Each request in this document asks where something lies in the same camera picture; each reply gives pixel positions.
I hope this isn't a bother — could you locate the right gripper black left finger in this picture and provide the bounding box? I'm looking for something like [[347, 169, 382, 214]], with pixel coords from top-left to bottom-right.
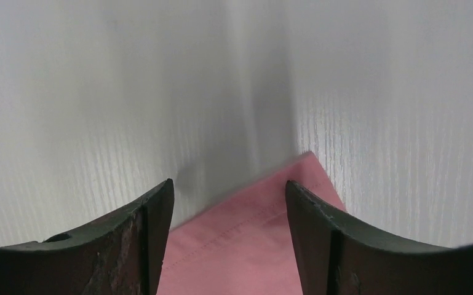
[[0, 179, 174, 294]]

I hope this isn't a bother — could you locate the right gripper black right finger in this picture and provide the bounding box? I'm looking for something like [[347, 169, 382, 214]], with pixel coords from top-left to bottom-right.
[[285, 181, 473, 294]]

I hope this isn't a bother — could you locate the pink t shirt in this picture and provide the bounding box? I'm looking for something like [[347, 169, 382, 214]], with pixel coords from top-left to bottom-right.
[[157, 152, 344, 295]]

